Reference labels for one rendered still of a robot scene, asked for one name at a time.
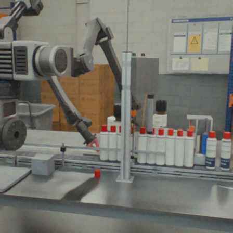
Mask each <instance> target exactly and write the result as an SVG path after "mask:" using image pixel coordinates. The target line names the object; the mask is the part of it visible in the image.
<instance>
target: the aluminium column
mask: <svg viewBox="0 0 233 233"><path fill-rule="evenodd" d="M131 57H132V52H122V61H131ZM122 85H128V86H130V85H131V67H122ZM131 107H132V95H131V91H130V90H121V164H120V179H123V180H129V178H130V163H131Z"/></svg>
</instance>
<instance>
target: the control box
mask: <svg viewBox="0 0 233 233"><path fill-rule="evenodd" d="M159 60H160V58H159V57H131V90H130V91H131V95H146V94H156V93H158V76H159Z"/></svg>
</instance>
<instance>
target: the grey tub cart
mask: <svg viewBox="0 0 233 233"><path fill-rule="evenodd" d="M18 103H27V104H18V114H19V119H21V120H22V121H23V122H24V123H25V125H26V128H27V129H31V130H48V131H52V130H53V109H54V108H55V107H56V106H55V105H38V104H30V103H29V102H27V101H19V102H18Z"/></svg>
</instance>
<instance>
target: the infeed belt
mask: <svg viewBox="0 0 233 233"><path fill-rule="evenodd" d="M16 152H17V156H26V157H34V156H36V155H38V154H52V153H38V152H24V151H16ZM0 154H5V155H13V156H14V155H15V151H5V150H3V151H1V152H0ZM52 155H55V159H62V154H52ZM64 159H66V160H80V161H94V162H107V163H121V162H119V161H109V160H107V161H101V160H100V157H88V156H74V155H66V154H65V155H64ZM134 165H147V166H160V167H172V168H174V169H188V170H201V171H215V172H228V173H233V167H230V168H229V171H223V170H220V166H215V169H213V170H209V169H206V168H205V165H201V166H200V165H198V164H194V166H193V167H192V168H187V167H184V166H182V167H178V166H174V165H172V166H168V165H156V164H147V163H145V164H140V163H137V160H134Z"/></svg>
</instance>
